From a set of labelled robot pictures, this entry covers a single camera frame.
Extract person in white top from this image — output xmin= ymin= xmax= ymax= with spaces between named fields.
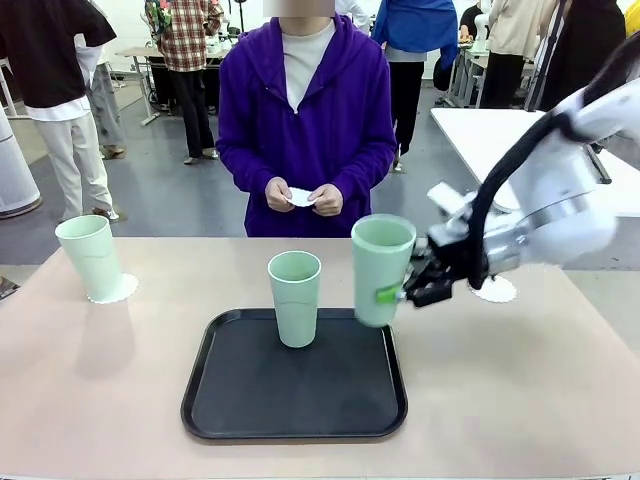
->
xmin=344 ymin=0 xmax=372 ymax=36

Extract person black top white trousers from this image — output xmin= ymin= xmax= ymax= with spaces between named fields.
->
xmin=0 ymin=0 xmax=120 ymax=222

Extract person in blue top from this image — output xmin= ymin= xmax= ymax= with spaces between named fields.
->
xmin=372 ymin=0 xmax=460 ymax=174

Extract wooden top desk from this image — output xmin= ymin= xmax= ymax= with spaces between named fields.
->
xmin=115 ymin=46 xmax=166 ymax=127

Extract person's left forearm purple sleeve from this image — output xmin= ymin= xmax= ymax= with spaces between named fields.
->
xmin=339 ymin=144 xmax=399 ymax=196

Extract person in purple hoodie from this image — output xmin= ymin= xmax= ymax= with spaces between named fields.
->
xmin=214 ymin=0 xmax=399 ymax=239

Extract person in yellow top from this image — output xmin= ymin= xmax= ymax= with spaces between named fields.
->
xmin=623 ymin=2 xmax=640 ymax=39

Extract black tripod pole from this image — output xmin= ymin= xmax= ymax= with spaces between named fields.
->
xmin=523 ymin=0 xmax=571 ymax=114

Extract person in grey trousers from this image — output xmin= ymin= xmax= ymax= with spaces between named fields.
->
xmin=89 ymin=47 xmax=126 ymax=160

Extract person black jacket grey trousers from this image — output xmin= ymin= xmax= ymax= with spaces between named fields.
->
xmin=539 ymin=0 xmax=629 ymax=115

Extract person beige top black skirt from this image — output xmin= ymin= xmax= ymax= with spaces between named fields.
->
xmin=485 ymin=0 xmax=557 ymax=110

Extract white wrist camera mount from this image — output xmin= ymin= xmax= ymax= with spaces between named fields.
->
xmin=427 ymin=182 xmax=479 ymax=241

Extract pale green plastic cup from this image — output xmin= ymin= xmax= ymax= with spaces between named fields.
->
xmin=267 ymin=251 xmax=322 ymax=349
xmin=54 ymin=214 xmax=124 ymax=304
xmin=351 ymin=213 xmax=418 ymax=329

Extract person's right forearm purple sleeve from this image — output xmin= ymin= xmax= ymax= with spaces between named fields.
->
xmin=215 ymin=144 xmax=274 ymax=194

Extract black folded tripod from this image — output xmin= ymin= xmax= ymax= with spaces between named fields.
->
xmin=585 ymin=142 xmax=613 ymax=185

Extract person in plaid shirt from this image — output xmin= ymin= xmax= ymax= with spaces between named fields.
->
xmin=144 ymin=0 xmax=224 ymax=165

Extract white scalloped paper coaster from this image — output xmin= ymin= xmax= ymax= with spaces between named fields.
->
xmin=472 ymin=276 xmax=519 ymax=304
xmin=284 ymin=187 xmax=319 ymax=208
xmin=88 ymin=273 xmax=140 ymax=305

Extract person's right hand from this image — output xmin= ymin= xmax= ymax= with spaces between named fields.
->
xmin=264 ymin=177 xmax=297 ymax=211

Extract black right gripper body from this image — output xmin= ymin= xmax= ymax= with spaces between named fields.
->
xmin=430 ymin=232 xmax=489 ymax=290

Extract white cylindrical air purifier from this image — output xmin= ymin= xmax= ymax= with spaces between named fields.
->
xmin=0 ymin=106 xmax=42 ymax=220

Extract white folding table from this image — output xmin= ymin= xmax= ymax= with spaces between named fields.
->
xmin=429 ymin=107 xmax=640 ymax=220

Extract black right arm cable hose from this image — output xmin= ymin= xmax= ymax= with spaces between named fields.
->
xmin=466 ymin=29 xmax=640 ymax=292

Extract black plastic tray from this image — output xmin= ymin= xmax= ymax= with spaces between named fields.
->
xmin=180 ymin=307 xmax=409 ymax=441

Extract person's left hand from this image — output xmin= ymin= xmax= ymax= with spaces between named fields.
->
xmin=308 ymin=183 xmax=346 ymax=217

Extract grey metal frame desk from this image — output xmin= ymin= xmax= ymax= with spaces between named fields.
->
xmin=447 ymin=42 xmax=489 ymax=109

